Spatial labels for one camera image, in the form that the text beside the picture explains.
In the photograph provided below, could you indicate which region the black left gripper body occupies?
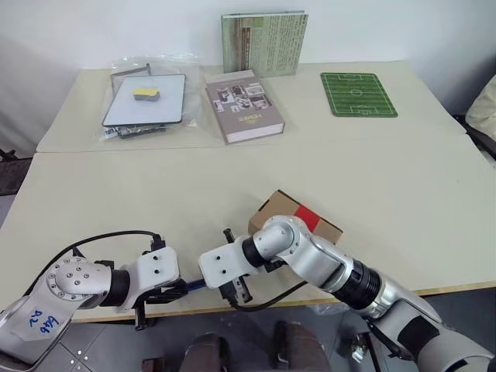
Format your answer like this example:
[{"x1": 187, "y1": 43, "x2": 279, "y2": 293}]
[{"x1": 133, "y1": 288, "x2": 164, "y2": 332}]

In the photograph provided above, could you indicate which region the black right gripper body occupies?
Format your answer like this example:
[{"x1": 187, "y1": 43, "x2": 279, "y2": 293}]
[{"x1": 218, "y1": 272, "x2": 255, "y2": 305}]

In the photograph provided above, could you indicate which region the brown cardboard box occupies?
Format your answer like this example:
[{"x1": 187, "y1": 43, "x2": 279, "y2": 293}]
[{"x1": 247, "y1": 188, "x2": 344, "y2": 246}]

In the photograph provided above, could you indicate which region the dark rounded shape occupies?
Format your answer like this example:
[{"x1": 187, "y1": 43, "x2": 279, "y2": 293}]
[
  {"x1": 184, "y1": 333, "x2": 230, "y2": 372},
  {"x1": 274, "y1": 320, "x2": 331, "y2": 372}
]

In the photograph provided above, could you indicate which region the crumpled clear plastic sheet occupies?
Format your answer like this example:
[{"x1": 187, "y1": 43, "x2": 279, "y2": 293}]
[{"x1": 309, "y1": 301, "x2": 350, "y2": 322}]

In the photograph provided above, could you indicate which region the small caster wheel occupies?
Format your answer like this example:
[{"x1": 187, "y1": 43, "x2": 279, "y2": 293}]
[{"x1": 350, "y1": 335, "x2": 371, "y2": 363}]

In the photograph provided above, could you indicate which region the dark printed packet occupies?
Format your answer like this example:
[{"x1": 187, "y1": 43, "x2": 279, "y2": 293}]
[{"x1": 102, "y1": 124, "x2": 171, "y2": 141}]

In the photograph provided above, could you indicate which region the clear plastic bag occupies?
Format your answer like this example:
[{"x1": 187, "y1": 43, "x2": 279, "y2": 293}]
[{"x1": 95, "y1": 53, "x2": 205, "y2": 143}]

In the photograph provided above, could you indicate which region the grey-brown thick book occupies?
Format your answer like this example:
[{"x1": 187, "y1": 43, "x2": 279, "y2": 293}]
[{"x1": 204, "y1": 70, "x2": 287, "y2": 146}]

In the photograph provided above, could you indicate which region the black mesh seat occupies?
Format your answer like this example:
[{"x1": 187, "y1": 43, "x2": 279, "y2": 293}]
[{"x1": 0, "y1": 158, "x2": 33, "y2": 197}]

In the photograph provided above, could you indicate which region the small white board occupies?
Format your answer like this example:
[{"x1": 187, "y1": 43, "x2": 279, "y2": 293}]
[{"x1": 101, "y1": 73, "x2": 188, "y2": 127}]

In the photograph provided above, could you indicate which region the yellow sponge eraser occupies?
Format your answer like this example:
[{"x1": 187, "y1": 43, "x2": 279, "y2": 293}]
[{"x1": 131, "y1": 86, "x2": 162, "y2": 104}]

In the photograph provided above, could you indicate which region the green football field mat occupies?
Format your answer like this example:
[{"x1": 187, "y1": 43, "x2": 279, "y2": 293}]
[{"x1": 319, "y1": 71, "x2": 399, "y2": 118}]

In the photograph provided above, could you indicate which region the green hardcover book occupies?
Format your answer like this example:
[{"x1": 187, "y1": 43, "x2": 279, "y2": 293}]
[{"x1": 221, "y1": 10, "x2": 309, "y2": 77}]

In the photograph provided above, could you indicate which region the cream cushion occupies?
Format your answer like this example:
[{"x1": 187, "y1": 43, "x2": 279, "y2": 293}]
[{"x1": 464, "y1": 75, "x2": 496, "y2": 136}]

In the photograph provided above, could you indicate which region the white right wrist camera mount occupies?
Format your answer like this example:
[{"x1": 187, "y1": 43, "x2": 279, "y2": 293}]
[{"x1": 198, "y1": 235, "x2": 253, "y2": 290}]

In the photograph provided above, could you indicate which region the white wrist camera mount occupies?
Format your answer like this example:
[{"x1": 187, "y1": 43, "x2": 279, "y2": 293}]
[
  {"x1": 198, "y1": 235, "x2": 253, "y2": 290},
  {"x1": 122, "y1": 247, "x2": 181, "y2": 312}
]

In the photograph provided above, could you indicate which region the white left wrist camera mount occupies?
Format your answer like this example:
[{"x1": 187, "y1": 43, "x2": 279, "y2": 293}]
[{"x1": 122, "y1": 247, "x2": 181, "y2": 312}]

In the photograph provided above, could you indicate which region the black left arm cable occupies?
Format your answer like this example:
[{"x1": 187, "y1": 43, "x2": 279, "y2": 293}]
[{"x1": 26, "y1": 230, "x2": 167, "y2": 298}]

